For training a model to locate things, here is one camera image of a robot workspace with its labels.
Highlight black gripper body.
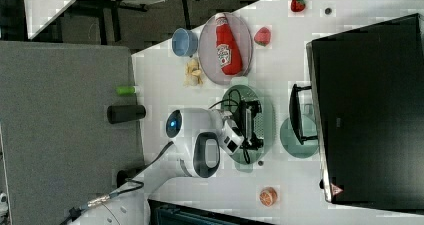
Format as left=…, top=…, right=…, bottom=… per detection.
left=237, top=100, right=263, bottom=150

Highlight green plastic strainer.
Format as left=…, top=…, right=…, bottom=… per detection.
left=221, top=85, right=275, bottom=166

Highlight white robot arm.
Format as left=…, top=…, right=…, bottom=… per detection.
left=61, top=100, right=263, bottom=225

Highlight red ketchup bottle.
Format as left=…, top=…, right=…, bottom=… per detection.
left=215, top=13, right=243, bottom=75

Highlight green mug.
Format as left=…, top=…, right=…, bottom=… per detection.
left=280, top=104, right=319, bottom=159

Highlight peeled toy banana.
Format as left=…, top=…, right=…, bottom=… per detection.
left=184, top=58, right=203, bottom=86

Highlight pink toy strawberry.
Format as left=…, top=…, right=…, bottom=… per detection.
left=254, top=27, right=271, bottom=46

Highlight grey round plate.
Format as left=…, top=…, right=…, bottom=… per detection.
left=198, top=12, right=253, bottom=85

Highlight toy orange half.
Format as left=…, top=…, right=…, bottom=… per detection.
left=259, top=187, right=278, bottom=207

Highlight blue cup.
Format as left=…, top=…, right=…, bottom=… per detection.
left=171, top=28, right=198, bottom=57

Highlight red toy strawberry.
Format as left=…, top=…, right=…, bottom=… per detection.
left=290, top=0, right=306, bottom=13

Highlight black toaster oven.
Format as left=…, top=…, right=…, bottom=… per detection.
left=289, top=13, right=424, bottom=214

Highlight green marker cap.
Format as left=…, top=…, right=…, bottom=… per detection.
left=116, top=86, right=137, bottom=96

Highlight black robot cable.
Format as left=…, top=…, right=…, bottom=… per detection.
left=59, top=88, right=251, bottom=225

